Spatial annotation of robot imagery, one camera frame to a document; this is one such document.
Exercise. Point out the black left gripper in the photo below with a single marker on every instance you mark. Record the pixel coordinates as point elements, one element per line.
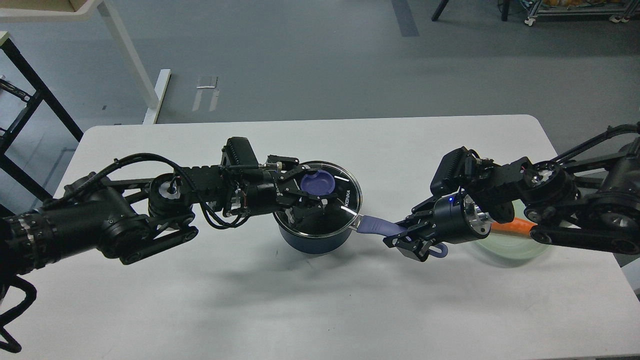
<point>259,188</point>

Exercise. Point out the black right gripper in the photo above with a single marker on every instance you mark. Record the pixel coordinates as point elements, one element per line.
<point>457,219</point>

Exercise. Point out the glass lid purple knob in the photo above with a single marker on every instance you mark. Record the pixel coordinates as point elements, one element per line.
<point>330,179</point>

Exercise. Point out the blue saucepan with handle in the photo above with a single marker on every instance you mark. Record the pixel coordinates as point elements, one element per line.
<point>321,233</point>

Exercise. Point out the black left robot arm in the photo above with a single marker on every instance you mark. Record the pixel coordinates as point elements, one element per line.
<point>142,204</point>

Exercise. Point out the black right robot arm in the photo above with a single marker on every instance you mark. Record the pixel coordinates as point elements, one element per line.
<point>591,204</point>

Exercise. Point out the pale green glass plate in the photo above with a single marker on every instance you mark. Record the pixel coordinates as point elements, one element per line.
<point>512,247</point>

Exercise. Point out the orange toy carrot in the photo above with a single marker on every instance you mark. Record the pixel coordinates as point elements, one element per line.
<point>519,227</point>

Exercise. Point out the black stand legs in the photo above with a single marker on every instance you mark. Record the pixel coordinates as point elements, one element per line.
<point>472,9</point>

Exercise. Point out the black metal rack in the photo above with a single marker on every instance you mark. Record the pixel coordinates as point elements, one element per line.
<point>42,95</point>

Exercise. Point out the metal wheeled cart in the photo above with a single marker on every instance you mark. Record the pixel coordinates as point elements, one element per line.
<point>615,11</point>

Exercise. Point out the white table frame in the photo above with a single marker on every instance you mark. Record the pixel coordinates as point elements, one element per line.
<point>52,11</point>

